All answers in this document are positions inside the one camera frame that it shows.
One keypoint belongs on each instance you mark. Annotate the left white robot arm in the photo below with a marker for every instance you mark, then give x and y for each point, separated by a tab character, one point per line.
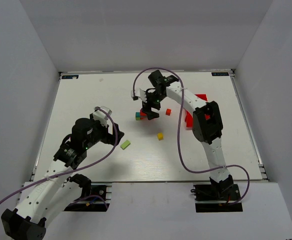
62	184

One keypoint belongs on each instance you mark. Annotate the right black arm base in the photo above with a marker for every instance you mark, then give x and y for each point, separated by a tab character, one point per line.
206	200

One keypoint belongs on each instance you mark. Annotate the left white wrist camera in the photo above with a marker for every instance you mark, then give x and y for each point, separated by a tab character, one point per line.
101	114

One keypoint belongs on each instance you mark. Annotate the light green flat block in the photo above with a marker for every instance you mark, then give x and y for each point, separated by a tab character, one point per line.
125	144

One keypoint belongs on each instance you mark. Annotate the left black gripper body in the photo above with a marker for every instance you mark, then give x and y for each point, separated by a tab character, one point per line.
113	135

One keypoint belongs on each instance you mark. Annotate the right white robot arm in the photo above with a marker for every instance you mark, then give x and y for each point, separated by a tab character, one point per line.
207	123

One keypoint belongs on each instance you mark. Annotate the teal long wood block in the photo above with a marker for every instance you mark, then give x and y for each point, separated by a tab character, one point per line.
137	115

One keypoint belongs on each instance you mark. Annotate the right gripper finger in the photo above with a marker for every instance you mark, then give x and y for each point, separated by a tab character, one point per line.
144	110
152	115

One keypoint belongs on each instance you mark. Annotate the left table logo sticker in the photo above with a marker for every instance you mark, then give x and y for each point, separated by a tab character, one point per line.
69	77

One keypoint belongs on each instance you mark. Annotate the right table logo sticker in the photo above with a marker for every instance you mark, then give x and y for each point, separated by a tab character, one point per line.
220	74

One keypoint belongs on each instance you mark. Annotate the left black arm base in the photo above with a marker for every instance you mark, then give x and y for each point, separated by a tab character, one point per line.
98	201

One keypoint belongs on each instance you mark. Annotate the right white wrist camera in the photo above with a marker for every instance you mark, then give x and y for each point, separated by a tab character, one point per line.
139	94

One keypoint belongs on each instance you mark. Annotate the table logo sticker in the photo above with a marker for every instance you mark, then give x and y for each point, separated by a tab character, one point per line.
220	74
69	77

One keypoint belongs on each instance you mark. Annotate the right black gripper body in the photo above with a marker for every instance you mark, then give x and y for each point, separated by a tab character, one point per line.
148	110

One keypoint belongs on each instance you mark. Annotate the small red cube block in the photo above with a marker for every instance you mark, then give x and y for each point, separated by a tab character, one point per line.
168	111

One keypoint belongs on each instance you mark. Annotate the yellow cube wood block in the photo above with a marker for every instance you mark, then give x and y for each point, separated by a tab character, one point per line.
160	136

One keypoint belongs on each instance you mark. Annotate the red plastic bin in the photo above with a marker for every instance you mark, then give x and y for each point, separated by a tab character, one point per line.
188	119

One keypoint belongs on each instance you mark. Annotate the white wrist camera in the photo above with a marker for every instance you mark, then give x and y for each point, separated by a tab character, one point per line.
139	94
101	114

